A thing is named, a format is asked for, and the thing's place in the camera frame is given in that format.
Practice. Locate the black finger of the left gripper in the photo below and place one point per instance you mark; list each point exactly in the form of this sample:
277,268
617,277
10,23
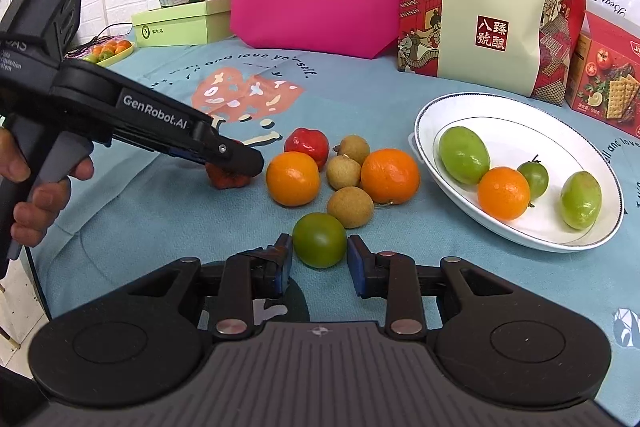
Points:
232,154

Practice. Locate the small green tomato with stem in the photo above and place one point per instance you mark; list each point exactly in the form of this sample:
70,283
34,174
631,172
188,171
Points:
537,178

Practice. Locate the orange mandarin on plate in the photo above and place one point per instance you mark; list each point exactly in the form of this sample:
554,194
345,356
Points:
503,193

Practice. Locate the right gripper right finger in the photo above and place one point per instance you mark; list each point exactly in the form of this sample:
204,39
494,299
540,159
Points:
393,277

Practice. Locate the light blue printed tablecloth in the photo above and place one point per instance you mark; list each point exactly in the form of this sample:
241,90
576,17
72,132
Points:
141,210

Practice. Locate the red cracker box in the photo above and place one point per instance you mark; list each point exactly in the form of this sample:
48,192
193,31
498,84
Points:
603,82

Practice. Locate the orange mandarin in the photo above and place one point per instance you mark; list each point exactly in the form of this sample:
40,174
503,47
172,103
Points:
293,179
503,193
390,176

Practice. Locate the brown longan bottom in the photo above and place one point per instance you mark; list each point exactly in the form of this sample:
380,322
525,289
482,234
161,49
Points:
352,206

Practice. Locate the yellow tray of fruits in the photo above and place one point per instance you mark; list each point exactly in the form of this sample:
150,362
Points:
109,52

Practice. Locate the person's left hand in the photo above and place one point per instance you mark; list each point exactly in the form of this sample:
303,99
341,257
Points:
31,219

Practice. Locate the dark red wrinkled fruit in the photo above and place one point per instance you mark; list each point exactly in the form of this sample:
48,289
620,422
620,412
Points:
223,179

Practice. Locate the shiny red wax apple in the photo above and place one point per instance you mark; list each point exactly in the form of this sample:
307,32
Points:
311,142

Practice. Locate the green jujube right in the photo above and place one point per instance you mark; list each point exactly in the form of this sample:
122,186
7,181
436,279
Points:
580,200

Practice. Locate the light green cardboard box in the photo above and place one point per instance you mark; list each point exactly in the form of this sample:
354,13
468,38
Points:
191,24

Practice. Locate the brown longan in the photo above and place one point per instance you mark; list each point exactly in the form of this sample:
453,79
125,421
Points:
342,171
352,206
353,147

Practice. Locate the white oval plate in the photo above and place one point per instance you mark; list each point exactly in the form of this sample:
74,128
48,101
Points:
514,132

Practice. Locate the round green tomato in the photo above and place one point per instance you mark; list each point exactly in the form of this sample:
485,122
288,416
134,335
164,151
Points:
319,240

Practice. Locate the brown longan top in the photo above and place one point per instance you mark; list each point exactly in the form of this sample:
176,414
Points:
353,147

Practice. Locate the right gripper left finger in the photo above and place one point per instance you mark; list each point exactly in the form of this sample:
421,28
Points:
260,273

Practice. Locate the brown longan middle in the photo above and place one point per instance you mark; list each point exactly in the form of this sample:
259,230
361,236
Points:
342,171

